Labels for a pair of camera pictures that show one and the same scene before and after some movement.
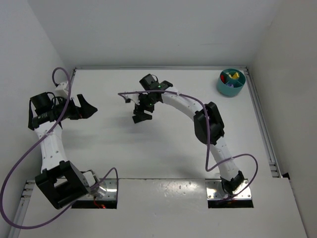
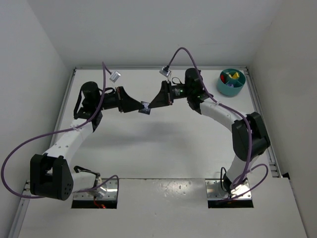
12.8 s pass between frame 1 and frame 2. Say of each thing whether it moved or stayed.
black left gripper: moved
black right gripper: moved
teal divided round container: stayed
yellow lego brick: stayed
